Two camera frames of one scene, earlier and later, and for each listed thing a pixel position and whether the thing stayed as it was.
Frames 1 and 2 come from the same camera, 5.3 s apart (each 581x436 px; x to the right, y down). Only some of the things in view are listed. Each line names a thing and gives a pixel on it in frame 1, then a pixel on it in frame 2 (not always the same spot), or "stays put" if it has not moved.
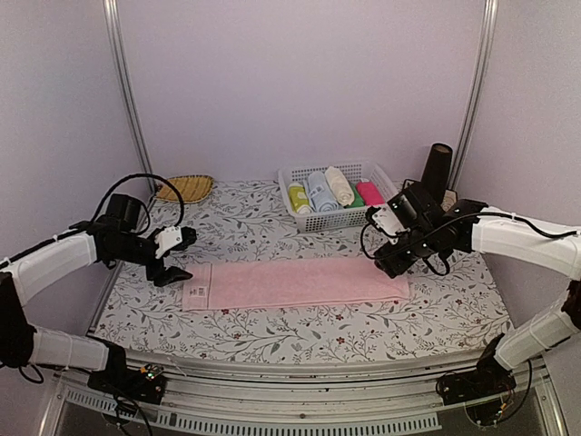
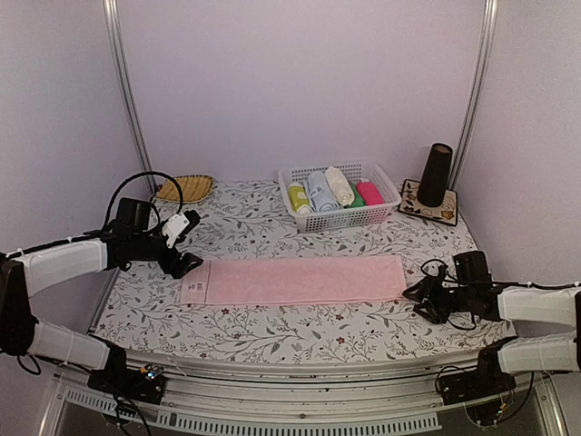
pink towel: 259,283 stays put
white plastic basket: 328,195 stays put
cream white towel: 339,185 stays put
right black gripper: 392,262 → 429,291
